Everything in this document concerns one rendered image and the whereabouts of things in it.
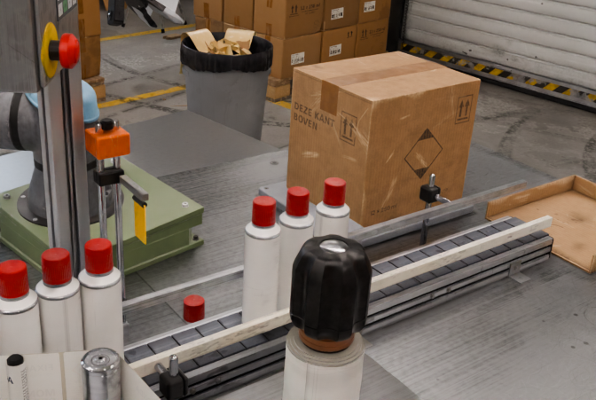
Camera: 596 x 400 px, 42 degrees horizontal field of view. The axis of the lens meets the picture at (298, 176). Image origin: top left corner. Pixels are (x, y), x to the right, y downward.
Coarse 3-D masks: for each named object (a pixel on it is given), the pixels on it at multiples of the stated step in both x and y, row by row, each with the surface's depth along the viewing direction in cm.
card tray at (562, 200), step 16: (576, 176) 179; (528, 192) 171; (544, 192) 175; (560, 192) 179; (576, 192) 179; (592, 192) 177; (496, 208) 166; (512, 208) 169; (528, 208) 170; (544, 208) 170; (560, 208) 171; (576, 208) 172; (592, 208) 172; (560, 224) 164; (576, 224) 164; (592, 224) 165; (560, 240) 157; (576, 240) 158; (592, 240) 158; (560, 256) 151; (576, 256) 151; (592, 256) 145
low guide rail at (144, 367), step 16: (528, 224) 145; (544, 224) 147; (480, 240) 138; (496, 240) 139; (432, 256) 131; (448, 256) 132; (464, 256) 135; (400, 272) 126; (416, 272) 129; (256, 320) 111; (272, 320) 112; (288, 320) 114; (208, 336) 107; (224, 336) 108; (240, 336) 110; (176, 352) 104; (192, 352) 105; (208, 352) 107; (144, 368) 101
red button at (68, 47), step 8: (56, 40) 84; (64, 40) 83; (72, 40) 83; (56, 48) 83; (64, 48) 82; (72, 48) 83; (56, 56) 83; (64, 56) 83; (72, 56) 83; (64, 64) 83; (72, 64) 84
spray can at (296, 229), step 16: (288, 192) 111; (304, 192) 111; (288, 208) 112; (304, 208) 112; (288, 224) 112; (304, 224) 112; (288, 240) 113; (304, 240) 113; (288, 256) 114; (288, 272) 115; (288, 288) 116; (288, 304) 117
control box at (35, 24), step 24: (0, 0) 78; (24, 0) 78; (48, 0) 83; (0, 24) 79; (24, 24) 79; (48, 24) 83; (72, 24) 93; (0, 48) 80; (24, 48) 80; (48, 48) 83; (0, 72) 81; (24, 72) 82; (48, 72) 83
